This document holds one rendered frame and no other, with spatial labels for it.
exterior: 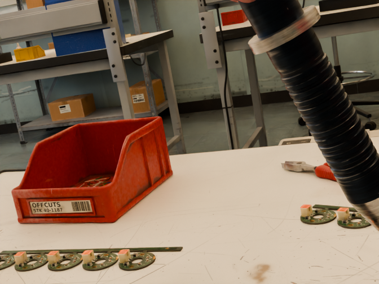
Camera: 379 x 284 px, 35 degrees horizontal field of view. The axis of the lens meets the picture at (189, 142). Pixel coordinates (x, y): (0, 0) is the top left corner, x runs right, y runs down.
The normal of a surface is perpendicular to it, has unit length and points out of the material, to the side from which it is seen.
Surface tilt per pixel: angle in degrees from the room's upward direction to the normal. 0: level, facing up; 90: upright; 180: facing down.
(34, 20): 90
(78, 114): 88
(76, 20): 90
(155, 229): 0
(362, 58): 90
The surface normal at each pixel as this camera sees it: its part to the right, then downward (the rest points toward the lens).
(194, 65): -0.29, 0.28
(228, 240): -0.18, -0.96
